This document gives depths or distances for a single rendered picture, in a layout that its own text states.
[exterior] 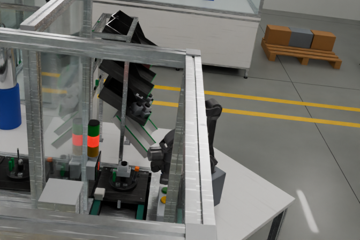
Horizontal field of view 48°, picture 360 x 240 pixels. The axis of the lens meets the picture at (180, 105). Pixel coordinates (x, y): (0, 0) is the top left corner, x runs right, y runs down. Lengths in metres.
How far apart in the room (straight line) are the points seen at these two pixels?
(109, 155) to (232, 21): 3.64
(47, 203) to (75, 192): 0.05
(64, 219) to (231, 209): 1.83
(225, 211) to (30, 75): 1.44
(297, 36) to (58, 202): 6.87
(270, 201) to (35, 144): 1.54
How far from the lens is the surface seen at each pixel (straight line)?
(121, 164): 2.00
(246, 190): 2.35
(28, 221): 0.42
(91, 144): 1.71
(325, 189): 4.11
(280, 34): 7.32
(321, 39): 7.54
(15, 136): 2.66
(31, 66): 0.96
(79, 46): 0.84
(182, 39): 5.75
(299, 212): 3.73
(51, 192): 0.72
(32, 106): 1.01
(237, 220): 2.15
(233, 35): 5.77
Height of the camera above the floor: 2.27
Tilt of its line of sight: 27 degrees down
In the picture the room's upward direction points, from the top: 8 degrees clockwise
